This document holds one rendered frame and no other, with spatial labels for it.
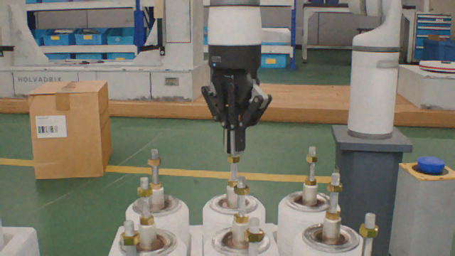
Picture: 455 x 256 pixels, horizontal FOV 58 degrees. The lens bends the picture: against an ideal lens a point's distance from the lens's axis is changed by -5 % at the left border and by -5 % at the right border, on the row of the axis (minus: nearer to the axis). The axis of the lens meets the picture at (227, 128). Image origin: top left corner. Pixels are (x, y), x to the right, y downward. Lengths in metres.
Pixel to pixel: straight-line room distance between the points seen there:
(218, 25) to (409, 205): 0.38
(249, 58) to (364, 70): 0.34
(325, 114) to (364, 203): 1.44
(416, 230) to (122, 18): 8.91
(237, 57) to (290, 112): 1.74
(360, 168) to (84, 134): 0.97
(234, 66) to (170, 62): 1.94
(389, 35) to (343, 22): 7.89
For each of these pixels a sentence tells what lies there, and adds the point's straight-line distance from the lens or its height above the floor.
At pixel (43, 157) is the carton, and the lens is 1.58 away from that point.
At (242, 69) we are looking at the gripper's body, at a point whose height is 0.46.
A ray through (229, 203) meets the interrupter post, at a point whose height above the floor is 0.26.
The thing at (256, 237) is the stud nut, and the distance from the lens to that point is 0.42.
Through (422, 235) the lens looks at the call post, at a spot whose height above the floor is 0.22.
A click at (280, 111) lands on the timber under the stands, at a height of 0.06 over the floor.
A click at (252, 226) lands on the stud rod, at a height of 0.33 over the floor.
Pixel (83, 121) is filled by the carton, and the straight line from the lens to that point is 1.52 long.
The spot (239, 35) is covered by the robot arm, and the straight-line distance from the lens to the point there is 0.58.
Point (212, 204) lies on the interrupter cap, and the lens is 0.67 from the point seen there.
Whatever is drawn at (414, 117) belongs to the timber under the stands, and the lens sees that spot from 2.40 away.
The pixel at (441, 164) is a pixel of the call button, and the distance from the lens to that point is 0.68.
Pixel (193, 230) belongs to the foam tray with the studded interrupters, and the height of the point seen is 0.18.
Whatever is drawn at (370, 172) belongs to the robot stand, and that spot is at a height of 0.24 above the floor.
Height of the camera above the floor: 0.52
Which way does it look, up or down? 14 degrees down
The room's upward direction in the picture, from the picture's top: straight up
